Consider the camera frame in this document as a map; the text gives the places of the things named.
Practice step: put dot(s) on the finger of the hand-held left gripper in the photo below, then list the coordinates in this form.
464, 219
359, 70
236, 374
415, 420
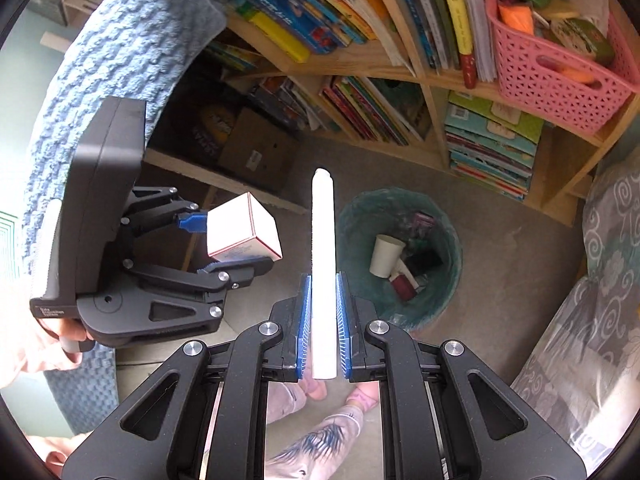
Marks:
240, 272
192, 222

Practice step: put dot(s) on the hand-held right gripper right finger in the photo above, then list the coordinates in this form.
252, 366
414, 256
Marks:
343, 330

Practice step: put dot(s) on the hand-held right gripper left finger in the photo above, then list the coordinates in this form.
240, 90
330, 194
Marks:
305, 330

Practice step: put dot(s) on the small white red box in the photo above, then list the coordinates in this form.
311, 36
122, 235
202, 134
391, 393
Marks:
240, 230

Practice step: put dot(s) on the red can gold print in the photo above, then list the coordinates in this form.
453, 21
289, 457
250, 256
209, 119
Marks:
404, 287

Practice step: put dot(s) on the white paper cup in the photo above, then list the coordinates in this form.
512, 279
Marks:
386, 257

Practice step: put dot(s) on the teal trash bin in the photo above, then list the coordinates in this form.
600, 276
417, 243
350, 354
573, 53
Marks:
360, 240

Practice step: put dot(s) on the person's left forearm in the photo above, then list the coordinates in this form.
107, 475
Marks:
17, 340

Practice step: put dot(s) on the person's left hand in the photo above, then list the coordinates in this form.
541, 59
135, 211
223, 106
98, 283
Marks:
65, 329

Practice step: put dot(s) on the dark bag yellow print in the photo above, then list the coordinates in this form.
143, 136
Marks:
215, 127

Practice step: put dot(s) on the brown cardboard box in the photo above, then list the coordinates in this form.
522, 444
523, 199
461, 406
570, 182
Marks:
260, 147

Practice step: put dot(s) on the blue textured blanket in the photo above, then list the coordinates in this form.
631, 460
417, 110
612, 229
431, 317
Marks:
100, 60

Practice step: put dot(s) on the purple wrapper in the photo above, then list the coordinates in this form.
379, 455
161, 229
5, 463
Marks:
422, 225

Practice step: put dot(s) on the stack of children's books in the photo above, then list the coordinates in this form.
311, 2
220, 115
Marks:
235, 55
490, 150
285, 102

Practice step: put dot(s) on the row of children's books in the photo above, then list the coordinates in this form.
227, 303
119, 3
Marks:
370, 110
300, 5

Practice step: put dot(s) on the wooden bookshelf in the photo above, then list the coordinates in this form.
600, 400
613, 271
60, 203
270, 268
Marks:
360, 71

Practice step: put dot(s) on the patterned grey sofa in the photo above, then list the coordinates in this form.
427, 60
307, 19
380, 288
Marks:
590, 320

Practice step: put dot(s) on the pink plastic basket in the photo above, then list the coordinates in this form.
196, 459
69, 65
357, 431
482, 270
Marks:
550, 80

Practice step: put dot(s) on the row of thin books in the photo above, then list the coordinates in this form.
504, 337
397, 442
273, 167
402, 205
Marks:
445, 15

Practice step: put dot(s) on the pile of colourful craft items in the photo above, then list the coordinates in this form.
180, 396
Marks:
560, 10

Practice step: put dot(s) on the green striped wall poster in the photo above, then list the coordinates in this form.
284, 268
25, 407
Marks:
7, 230

